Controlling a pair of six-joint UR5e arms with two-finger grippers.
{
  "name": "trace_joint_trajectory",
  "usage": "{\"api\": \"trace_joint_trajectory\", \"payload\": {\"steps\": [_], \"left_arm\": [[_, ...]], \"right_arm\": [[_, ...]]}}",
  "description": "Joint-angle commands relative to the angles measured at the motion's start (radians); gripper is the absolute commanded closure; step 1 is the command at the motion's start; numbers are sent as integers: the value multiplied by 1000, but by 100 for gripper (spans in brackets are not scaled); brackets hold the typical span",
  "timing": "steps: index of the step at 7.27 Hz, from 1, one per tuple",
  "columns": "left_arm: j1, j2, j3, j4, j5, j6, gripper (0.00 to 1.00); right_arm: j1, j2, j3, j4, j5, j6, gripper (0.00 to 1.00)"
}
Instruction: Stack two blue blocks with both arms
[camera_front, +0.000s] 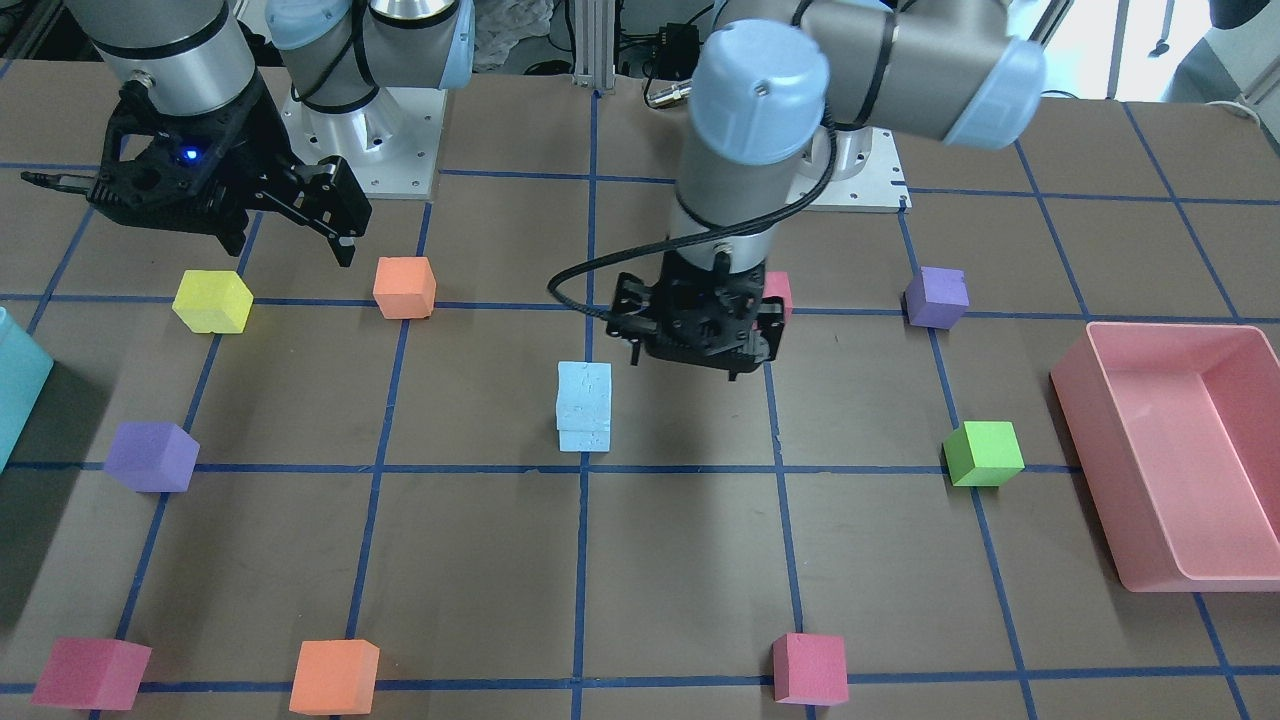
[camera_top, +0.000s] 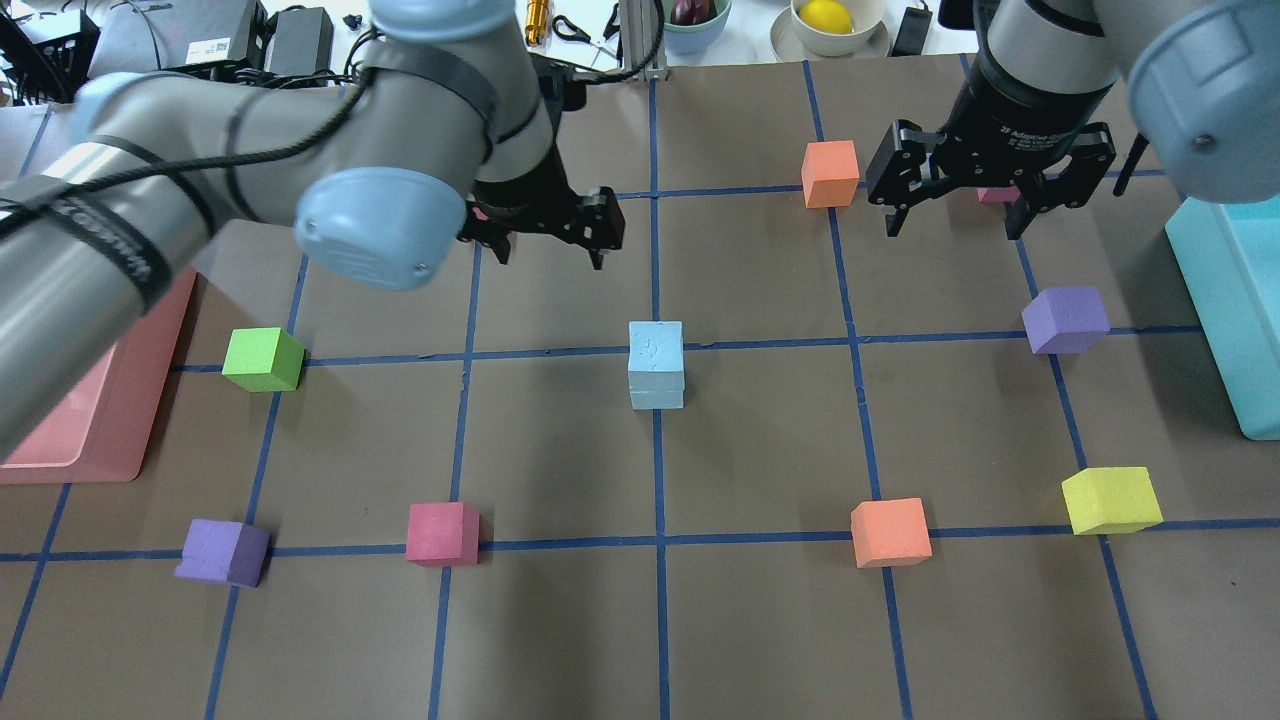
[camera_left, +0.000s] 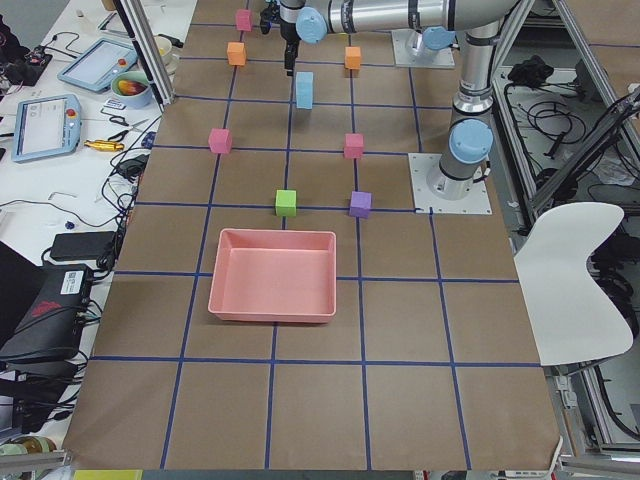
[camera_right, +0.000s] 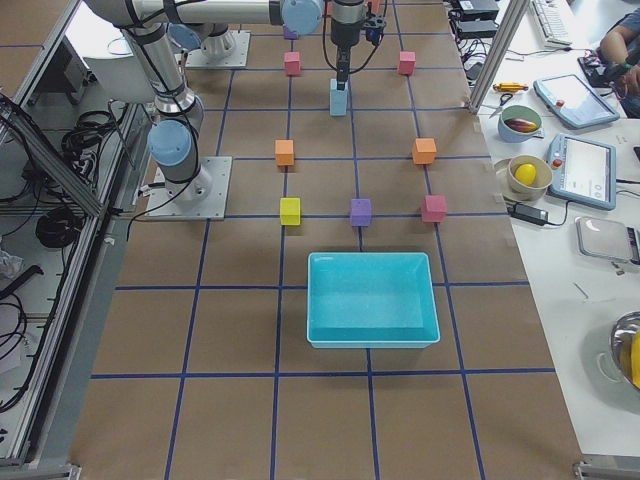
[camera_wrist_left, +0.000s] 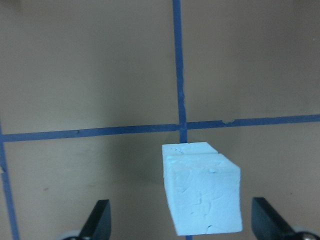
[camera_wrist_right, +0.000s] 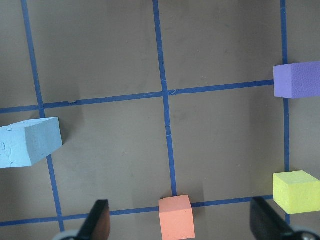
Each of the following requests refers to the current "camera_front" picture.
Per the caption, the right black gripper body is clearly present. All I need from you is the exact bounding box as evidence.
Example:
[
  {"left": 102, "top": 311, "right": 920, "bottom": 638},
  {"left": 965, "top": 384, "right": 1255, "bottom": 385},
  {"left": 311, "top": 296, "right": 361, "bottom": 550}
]
[{"left": 22, "top": 76, "right": 301, "bottom": 256}]

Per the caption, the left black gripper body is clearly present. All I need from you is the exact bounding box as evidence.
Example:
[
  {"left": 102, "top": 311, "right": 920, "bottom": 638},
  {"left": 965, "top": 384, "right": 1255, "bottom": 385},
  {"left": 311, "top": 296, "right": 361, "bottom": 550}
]
[{"left": 644, "top": 251, "right": 767, "bottom": 372}]

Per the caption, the light blue block arm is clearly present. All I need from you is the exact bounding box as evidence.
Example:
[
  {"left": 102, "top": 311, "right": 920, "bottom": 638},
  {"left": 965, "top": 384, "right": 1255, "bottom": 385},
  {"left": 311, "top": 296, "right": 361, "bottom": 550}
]
[
  {"left": 557, "top": 429, "right": 612, "bottom": 454},
  {"left": 556, "top": 361, "right": 612, "bottom": 432}
]

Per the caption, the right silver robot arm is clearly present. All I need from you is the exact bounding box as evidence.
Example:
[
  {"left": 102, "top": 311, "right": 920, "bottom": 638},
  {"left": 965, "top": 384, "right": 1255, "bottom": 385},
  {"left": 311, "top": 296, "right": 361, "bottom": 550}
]
[{"left": 20, "top": 1, "right": 476, "bottom": 266}]

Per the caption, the magenta foam block far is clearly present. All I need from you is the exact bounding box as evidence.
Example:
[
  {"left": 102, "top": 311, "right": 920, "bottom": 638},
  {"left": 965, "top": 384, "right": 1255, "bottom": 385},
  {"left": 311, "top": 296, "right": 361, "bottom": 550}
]
[{"left": 762, "top": 270, "right": 794, "bottom": 322}]

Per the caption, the magenta foam block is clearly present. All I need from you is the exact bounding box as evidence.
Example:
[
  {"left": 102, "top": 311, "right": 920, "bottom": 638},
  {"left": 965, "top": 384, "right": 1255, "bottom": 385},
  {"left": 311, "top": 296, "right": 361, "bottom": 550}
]
[
  {"left": 29, "top": 637, "right": 152, "bottom": 711},
  {"left": 762, "top": 270, "right": 794, "bottom": 322},
  {"left": 771, "top": 632, "right": 850, "bottom": 707}
]

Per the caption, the orange foam block far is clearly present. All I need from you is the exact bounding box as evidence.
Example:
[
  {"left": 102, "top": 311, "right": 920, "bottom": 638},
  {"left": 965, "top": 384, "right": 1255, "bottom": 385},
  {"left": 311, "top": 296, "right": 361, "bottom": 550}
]
[{"left": 372, "top": 256, "right": 436, "bottom": 320}]

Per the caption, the orange foam block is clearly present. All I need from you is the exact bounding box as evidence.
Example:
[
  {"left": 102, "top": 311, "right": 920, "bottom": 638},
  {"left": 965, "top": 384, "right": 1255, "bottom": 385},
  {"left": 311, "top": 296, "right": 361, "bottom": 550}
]
[
  {"left": 372, "top": 256, "right": 436, "bottom": 320},
  {"left": 289, "top": 639, "right": 380, "bottom": 716}
]

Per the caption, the yellow foam block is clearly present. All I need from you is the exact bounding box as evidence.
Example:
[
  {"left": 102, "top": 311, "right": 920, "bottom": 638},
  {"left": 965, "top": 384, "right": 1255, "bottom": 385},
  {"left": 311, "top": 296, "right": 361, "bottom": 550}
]
[{"left": 172, "top": 270, "right": 253, "bottom": 334}]

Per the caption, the purple foam block far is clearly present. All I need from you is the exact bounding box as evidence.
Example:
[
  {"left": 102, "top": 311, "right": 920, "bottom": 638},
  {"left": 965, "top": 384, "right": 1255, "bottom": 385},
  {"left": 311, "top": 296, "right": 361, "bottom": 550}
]
[{"left": 904, "top": 266, "right": 970, "bottom": 331}]

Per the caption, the purple foam block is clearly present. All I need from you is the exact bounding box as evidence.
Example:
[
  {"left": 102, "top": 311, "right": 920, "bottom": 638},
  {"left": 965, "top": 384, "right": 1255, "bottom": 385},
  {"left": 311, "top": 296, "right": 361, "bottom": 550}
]
[
  {"left": 102, "top": 421, "right": 200, "bottom": 493},
  {"left": 904, "top": 266, "right": 970, "bottom": 331}
]

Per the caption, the silver cylinder connector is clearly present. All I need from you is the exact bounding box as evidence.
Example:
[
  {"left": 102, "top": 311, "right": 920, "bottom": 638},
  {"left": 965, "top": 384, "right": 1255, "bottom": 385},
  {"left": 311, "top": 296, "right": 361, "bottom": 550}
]
[{"left": 644, "top": 79, "right": 692, "bottom": 110}]

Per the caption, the green foam block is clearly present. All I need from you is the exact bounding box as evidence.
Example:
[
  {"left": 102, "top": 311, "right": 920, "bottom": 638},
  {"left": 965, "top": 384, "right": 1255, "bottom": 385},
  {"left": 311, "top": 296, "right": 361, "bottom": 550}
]
[{"left": 942, "top": 421, "right": 1027, "bottom": 487}]

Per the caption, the black power adapter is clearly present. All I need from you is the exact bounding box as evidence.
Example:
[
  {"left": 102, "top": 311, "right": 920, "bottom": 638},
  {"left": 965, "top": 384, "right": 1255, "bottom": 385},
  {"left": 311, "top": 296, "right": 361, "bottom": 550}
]
[{"left": 645, "top": 23, "right": 701, "bottom": 81}]

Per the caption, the cyan plastic bin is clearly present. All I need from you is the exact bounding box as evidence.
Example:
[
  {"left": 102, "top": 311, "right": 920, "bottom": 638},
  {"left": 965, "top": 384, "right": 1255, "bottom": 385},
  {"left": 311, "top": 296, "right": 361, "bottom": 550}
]
[{"left": 1, "top": 307, "right": 54, "bottom": 471}]

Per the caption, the purple foam block near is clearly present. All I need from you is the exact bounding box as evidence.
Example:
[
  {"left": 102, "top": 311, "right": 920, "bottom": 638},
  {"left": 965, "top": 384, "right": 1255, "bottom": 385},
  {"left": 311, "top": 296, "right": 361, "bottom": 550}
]
[{"left": 102, "top": 421, "right": 200, "bottom": 493}]

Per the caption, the pink plastic bin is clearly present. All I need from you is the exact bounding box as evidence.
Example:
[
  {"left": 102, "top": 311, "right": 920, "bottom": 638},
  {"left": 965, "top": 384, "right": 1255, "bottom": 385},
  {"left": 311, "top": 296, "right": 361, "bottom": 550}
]
[{"left": 1051, "top": 322, "right": 1279, "bottom": 592}]

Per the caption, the orange foam block near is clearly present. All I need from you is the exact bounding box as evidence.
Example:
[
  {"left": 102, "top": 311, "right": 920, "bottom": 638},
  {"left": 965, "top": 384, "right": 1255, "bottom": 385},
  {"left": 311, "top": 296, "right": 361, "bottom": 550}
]
[{"left": 289, "top": 639, "right": 380, "bottom": 716}]

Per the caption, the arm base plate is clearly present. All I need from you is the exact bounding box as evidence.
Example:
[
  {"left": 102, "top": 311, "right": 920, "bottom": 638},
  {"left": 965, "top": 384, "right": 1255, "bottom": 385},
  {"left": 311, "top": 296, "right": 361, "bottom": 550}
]
[
  {"left": 282, "top": 88, "right": 449, "bottom": 201},
  {"left": 808, "top": 127, "right": 913, "bottom": 213}
]

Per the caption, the aluminium frame post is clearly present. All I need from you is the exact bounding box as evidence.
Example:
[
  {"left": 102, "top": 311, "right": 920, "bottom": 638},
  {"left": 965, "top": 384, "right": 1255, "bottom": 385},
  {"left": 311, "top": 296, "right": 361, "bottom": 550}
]
[{"left": 566, "top": 0, "right": 617, "bottom": 96}]

